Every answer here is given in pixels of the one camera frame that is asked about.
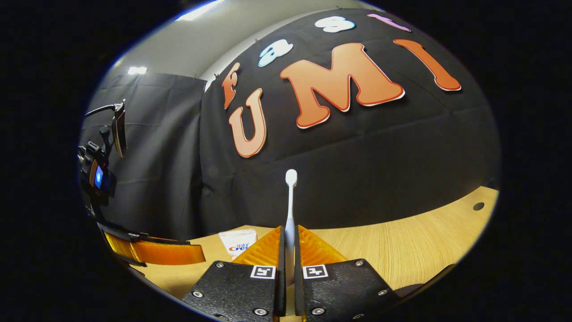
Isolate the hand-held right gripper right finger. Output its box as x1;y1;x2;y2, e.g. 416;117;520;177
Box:
294;224;400;322

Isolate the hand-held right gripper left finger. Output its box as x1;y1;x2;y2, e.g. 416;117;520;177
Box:
181;225;286;322

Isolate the white toothpaste tube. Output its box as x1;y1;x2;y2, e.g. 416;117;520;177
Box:
219;229;258;261

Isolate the white toothbrush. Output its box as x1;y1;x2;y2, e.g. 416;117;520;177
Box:
284;169;299;287

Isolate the wooden desktop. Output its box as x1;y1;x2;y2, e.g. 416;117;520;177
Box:
132;186;500;322

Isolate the black side cloth panel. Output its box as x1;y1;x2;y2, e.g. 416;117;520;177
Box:
83;72;208;240

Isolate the black backdrop cloth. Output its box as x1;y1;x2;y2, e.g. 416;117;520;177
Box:
199;8;502;235

